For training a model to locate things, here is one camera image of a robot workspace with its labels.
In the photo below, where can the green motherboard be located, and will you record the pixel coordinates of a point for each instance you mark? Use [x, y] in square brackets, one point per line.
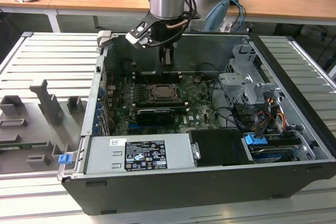
[202, 111]

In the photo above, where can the silver metal drive cage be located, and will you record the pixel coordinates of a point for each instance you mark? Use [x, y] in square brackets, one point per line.
[236, 79]

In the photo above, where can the hard disk drive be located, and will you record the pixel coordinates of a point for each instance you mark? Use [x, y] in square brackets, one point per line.
[273, 153]

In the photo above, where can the black graphics card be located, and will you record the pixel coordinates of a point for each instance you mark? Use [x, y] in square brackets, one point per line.
[155, 117]

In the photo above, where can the black open PC case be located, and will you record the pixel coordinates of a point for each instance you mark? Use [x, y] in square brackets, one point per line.
[183, 195]

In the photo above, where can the black label sticker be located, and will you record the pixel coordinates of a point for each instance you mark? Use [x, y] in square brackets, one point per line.
[145, 155]

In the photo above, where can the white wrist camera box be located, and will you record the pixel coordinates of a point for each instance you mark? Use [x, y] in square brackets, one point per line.
[134, 37]

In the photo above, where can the grey parts rack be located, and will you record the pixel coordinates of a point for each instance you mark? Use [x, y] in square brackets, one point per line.
[34, 119]

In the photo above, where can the black CPU socket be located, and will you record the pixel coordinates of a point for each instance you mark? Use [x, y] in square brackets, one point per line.
[151, 98]

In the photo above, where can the silver power supply unit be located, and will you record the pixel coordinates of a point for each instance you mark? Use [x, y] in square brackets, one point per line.
[105, 155]

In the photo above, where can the black RAM slot bank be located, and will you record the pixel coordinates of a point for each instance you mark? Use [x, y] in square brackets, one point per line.
[160, 105]
[157, 75]

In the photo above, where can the blue plastic case latch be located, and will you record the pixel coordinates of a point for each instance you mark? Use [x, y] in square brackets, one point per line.
[64, 159]

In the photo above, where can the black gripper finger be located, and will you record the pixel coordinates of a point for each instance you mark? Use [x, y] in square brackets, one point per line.
[168, 56]

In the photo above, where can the green RAM stick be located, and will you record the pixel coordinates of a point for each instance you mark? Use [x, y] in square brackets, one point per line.
[15, 145]

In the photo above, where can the black plastic shroud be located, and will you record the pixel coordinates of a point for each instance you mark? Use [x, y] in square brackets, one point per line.
[218, 148]

